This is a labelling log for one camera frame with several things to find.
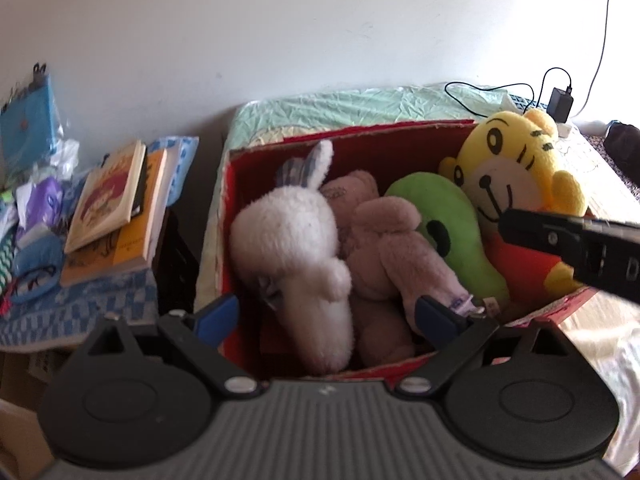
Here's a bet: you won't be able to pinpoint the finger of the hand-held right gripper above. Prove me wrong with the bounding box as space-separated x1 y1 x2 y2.
500 208 640 305

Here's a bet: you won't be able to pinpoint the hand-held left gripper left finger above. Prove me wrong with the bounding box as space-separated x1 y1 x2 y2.
75 294 261 393

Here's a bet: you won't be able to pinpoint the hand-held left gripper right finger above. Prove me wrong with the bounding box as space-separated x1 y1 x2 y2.
397 296 576 395

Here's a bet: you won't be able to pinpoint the pink long-limbed plush rabbit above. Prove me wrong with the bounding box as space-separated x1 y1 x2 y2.
350 197 481 334

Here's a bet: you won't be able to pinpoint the yellow tiger plush toy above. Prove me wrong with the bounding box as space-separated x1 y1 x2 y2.
439 108 592 306

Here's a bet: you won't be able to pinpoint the green plush toy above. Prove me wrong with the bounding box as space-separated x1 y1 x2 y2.
384 172 511 307

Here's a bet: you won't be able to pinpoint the white plush rabbit checked ears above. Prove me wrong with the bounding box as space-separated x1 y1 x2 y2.
230 139 354 374

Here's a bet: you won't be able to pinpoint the pink plush toy purple bow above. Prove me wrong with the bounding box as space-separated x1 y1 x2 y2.
320 170 417 367

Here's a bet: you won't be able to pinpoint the red cardboard box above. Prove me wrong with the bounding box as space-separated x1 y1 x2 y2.
212 119 597 382

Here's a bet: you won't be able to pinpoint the white power strip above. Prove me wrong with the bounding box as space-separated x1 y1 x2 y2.
500 92 582 139

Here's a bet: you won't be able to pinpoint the dark bag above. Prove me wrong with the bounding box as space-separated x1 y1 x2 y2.
602 121 640 187

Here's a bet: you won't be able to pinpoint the blue checked cloth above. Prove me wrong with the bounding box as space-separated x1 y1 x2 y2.
0 135 201 352

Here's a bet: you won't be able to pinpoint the orange book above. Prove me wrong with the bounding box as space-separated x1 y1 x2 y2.
59 147 170 289

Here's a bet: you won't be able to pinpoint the black charger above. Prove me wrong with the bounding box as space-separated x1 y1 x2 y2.
546 87 575 124

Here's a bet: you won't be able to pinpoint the white cloth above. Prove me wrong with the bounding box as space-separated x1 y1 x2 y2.
556 280 640 467

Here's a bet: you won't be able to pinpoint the red illustrated book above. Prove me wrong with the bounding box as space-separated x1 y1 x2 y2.
64 140 149 254

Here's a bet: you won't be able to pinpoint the blue pouch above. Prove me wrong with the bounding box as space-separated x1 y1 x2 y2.
11 234 65 305

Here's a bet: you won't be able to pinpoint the purple packet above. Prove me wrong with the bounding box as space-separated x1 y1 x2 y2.
15 176 64 234

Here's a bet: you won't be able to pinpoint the brown cardboard carton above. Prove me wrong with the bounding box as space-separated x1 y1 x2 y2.
0 347 67 462

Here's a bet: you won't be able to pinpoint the green white striped sock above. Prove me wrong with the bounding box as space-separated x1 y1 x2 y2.
0 232 19 292

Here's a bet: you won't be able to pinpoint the clear plastic bag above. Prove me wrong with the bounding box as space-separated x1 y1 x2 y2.
49 122 82 182

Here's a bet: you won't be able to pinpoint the green printed bed sheet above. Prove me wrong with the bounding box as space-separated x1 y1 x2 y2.
230 82 640 202

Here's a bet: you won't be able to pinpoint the blue packet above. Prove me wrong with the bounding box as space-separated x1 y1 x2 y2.
0 62 57 177

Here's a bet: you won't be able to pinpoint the black charger cable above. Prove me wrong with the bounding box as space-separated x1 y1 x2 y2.
444 67 574 117

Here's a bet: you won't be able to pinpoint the grey power cord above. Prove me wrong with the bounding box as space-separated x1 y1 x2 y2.
574 0 617 117

